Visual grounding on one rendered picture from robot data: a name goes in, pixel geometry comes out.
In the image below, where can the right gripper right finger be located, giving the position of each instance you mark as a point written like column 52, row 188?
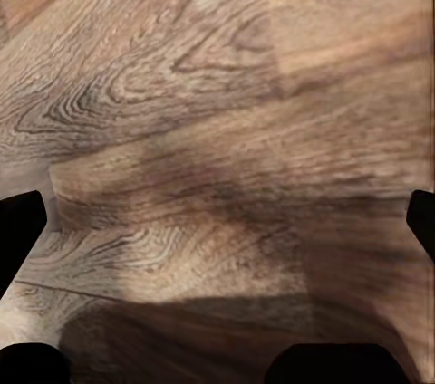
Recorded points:
column 421, row 219

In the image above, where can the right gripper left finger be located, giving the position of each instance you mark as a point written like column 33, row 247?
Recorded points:
column 22, row 220

